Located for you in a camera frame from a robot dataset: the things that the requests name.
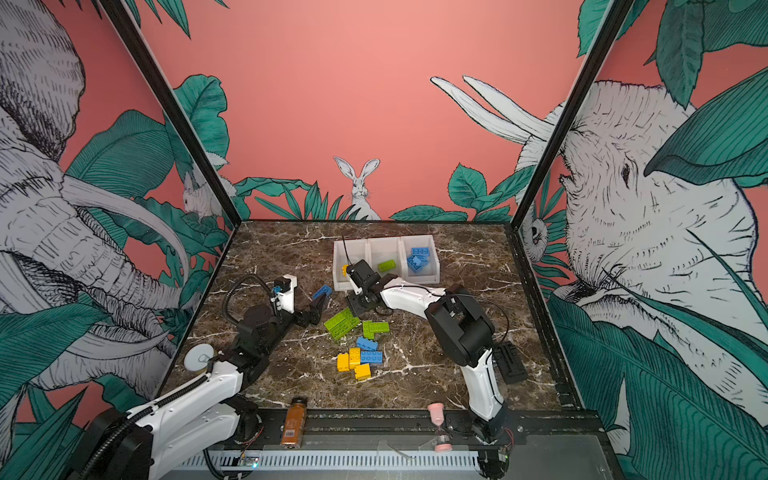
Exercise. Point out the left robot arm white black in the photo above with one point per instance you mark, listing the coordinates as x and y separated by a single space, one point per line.
150 440

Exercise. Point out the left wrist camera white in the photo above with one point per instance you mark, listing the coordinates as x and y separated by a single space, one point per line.
282 295

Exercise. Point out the large green lego brick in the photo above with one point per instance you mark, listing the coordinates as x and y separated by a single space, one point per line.
342 324

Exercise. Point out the blue lego brick bottom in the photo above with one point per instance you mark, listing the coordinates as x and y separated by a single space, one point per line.
371 357

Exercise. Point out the black flat pad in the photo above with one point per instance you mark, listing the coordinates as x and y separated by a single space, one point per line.
507 359

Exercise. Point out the small green lego brick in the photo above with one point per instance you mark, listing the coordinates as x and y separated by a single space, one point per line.
387 265

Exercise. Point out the brown spice bottle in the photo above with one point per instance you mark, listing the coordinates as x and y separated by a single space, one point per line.
293 428

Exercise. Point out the white three-compartment bin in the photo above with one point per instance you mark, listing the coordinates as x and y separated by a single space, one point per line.
377 250

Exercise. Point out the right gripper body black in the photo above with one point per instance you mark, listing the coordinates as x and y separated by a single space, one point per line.
360 303

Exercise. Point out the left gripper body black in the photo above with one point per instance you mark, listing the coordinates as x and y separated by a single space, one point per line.
300 318

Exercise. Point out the black base frame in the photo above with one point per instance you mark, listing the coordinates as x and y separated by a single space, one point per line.
514 425

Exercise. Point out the white perforated rail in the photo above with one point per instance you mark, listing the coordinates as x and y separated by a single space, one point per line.
388 460

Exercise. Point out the yellow lego brick lowest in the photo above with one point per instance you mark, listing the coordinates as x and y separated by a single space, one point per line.
362 372

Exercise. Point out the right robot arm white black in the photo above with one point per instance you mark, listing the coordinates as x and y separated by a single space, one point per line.
462 328

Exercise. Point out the tin can silver lid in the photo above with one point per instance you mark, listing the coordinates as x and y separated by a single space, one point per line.
198 357

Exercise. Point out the pink hourglass timer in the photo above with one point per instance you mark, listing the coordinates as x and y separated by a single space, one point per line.
442 441

